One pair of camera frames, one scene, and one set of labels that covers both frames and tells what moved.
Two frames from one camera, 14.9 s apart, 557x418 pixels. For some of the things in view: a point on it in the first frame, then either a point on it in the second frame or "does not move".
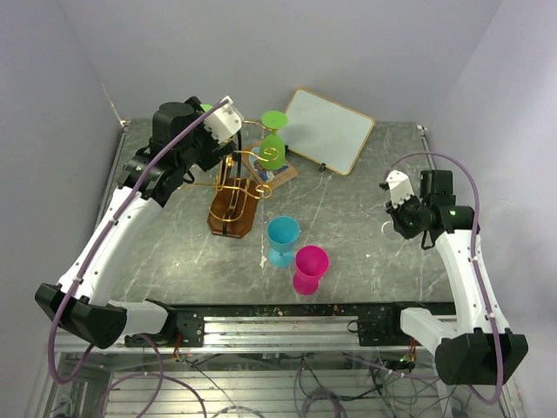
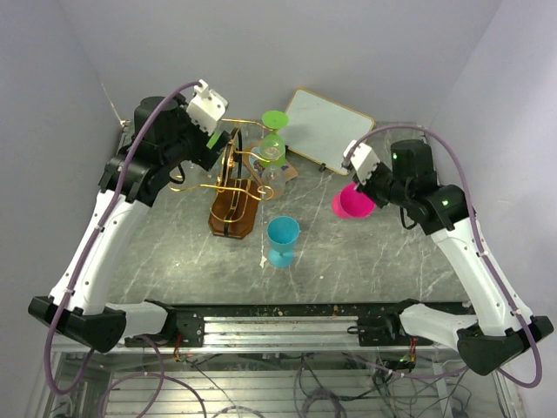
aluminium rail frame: [265, 360] does not move
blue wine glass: [282, 233] does not move
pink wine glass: [312, 262] -> [352, 203]
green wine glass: [272, 146] does not move
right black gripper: [406, 232] -> [367, 187]
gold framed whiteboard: [324, 132] does not move
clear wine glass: [388, 230] -> [274, 177]
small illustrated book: [267, 177] does not move
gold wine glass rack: [235, 205] does not move
